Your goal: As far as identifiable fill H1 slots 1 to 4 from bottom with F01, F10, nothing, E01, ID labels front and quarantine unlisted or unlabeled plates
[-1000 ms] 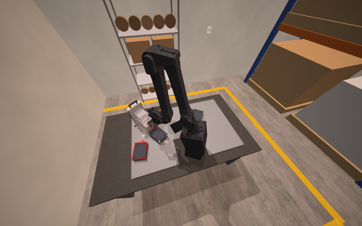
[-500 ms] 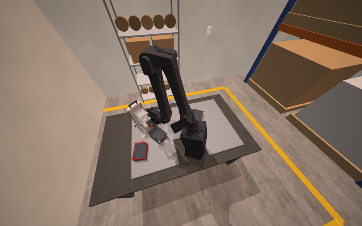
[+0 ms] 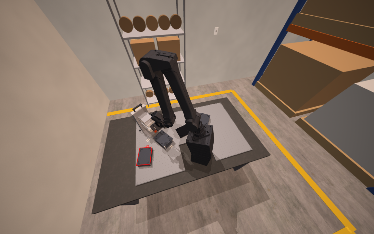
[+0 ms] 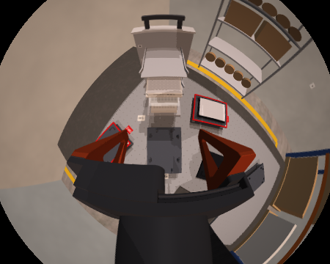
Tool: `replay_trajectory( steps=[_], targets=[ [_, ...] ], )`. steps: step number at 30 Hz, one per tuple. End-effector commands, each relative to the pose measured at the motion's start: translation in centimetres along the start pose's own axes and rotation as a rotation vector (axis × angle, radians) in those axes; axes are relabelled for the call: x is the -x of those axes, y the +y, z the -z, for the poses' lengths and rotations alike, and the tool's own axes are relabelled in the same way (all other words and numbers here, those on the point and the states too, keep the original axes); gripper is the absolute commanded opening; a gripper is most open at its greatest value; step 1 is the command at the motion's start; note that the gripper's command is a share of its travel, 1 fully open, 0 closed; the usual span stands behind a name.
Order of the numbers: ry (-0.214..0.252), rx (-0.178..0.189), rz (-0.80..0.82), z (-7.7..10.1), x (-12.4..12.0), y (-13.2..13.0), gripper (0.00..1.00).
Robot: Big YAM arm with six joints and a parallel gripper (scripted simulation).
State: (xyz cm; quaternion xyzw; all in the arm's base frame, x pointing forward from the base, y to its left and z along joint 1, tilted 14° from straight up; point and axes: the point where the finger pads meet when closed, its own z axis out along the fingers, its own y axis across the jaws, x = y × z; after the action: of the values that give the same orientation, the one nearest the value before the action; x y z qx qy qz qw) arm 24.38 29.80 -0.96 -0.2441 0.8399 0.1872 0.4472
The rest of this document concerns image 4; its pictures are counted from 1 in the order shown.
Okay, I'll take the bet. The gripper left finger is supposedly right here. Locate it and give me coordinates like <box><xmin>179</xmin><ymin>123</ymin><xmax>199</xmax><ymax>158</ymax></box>
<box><xmin>72</xmin><ymin>129</ymin><xmax>128</xmax><ymax>164</ymax></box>

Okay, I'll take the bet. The dark grey flat nest with red border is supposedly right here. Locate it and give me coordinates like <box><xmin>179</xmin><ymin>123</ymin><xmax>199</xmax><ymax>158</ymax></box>
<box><xmin>96</xmin><ymin>122</ymin><xmax>133</xmax><ymax>162</ymax></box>

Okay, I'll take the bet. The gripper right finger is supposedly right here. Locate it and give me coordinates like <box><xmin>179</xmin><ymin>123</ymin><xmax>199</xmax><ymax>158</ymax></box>
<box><xmin>198</xmin><ymin>129</ymin><xmax>256</xmax><ymax>190</ymax></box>

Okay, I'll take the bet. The grey shelf rack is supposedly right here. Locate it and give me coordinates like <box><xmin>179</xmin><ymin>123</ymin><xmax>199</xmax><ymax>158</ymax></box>
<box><xmin>133</xmin><ymin>32</ymin><xmax>194</xmax><ymax>116</ymax></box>

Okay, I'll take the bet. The white microplate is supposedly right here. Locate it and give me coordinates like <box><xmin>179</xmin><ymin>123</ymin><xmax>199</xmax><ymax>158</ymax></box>
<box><xmin>149</xmin><ymin>98</ymin><xmax>179</xmax><ymax>106</ymax></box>

